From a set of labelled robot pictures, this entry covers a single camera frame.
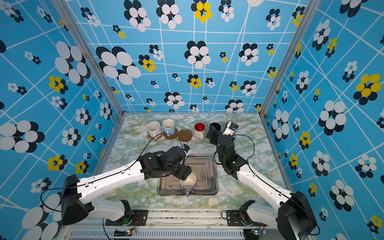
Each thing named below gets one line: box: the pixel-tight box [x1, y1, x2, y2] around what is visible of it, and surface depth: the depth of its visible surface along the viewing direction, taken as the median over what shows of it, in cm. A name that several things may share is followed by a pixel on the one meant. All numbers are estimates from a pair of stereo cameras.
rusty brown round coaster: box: [177, 128, 193, 142], surface depth 108 cm
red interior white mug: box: [193, 122, 207, 140], surface depth 102 cm
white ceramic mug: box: [146, 121, 162, 139], surface depth 103 cm
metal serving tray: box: [157, 155, 219, 196], surface depth 86 cm
